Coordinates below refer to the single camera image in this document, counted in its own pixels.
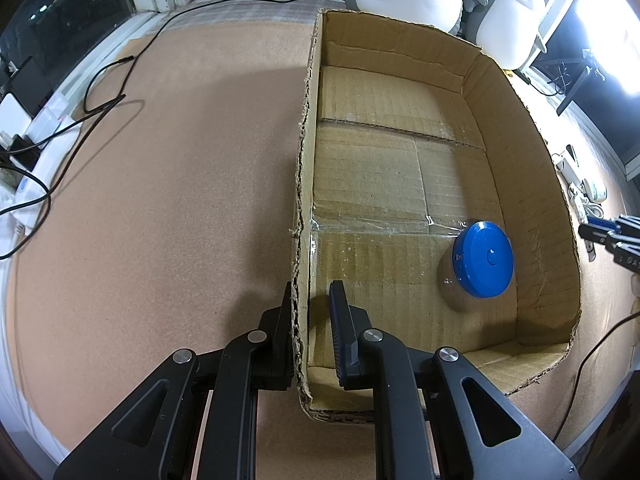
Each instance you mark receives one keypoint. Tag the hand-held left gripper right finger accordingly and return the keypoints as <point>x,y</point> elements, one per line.
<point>341,330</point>

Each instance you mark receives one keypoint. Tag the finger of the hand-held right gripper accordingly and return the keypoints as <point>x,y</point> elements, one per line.
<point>617,247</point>
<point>627,222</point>

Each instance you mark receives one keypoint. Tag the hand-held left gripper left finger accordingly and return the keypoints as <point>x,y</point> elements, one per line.
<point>277,345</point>

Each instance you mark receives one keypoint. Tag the cardboard box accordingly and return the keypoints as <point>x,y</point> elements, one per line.
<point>375,185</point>

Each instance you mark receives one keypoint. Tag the white power strip with plugs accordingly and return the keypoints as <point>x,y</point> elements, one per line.
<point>582,185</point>

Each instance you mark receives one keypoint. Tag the blue round tape measure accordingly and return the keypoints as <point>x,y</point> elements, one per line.
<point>487,260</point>

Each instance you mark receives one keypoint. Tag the black tripod stand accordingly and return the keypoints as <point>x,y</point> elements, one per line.
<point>582,77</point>

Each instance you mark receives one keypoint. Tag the bright lamp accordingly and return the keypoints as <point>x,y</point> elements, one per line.
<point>612,30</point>

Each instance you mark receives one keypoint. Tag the small penguin plush toy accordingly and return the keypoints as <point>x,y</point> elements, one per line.
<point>510,15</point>

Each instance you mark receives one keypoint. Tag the white power adapters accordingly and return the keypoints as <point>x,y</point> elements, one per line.
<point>47,120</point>

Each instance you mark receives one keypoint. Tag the black device box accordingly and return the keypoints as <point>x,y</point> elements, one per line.
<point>27,82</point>

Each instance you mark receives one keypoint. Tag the white rack frame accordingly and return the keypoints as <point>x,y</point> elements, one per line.
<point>555,5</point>

